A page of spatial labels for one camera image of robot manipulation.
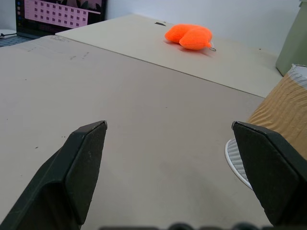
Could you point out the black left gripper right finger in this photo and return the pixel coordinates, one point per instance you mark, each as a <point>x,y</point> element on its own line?
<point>268,172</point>

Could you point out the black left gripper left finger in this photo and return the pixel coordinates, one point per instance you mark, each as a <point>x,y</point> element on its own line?
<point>72,172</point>

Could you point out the brown ribbed paper cup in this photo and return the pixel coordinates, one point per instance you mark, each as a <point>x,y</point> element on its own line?
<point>281,112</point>

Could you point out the pale green box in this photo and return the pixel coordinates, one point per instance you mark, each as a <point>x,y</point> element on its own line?
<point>295,45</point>

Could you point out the beige board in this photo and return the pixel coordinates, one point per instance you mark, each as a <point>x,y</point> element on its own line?
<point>168,52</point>

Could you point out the orange plush toy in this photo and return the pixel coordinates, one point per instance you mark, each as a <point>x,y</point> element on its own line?
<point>190,37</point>

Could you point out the open laptop computer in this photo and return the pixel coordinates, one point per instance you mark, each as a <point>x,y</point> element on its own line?
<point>60,14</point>

